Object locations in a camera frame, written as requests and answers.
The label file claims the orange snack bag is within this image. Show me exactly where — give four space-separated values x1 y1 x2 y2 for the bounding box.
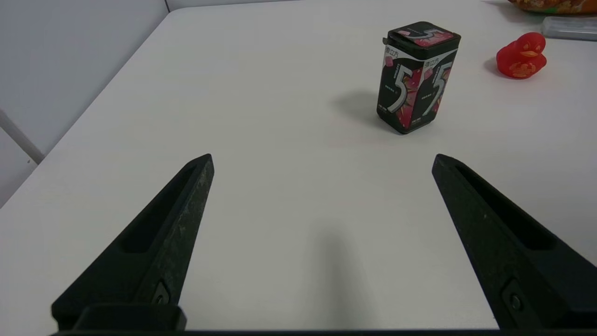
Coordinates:
508 0 597 14

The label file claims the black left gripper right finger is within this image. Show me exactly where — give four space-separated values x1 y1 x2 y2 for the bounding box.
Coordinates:
432 154 597 330

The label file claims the red rubber duck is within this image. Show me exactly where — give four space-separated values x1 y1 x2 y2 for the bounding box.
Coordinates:
496 32 547 79

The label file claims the white partition support bar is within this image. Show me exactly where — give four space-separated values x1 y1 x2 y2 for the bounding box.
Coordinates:
0 110 45 164

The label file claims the black gum box with 5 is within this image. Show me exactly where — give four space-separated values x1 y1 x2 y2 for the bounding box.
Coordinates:
376 21 462 135

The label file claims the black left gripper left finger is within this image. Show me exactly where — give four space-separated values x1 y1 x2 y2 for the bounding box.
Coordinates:
51 154 215 330

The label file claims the clear plastic toothbrush case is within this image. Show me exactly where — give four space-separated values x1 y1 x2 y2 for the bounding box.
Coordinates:
541 17 597 42

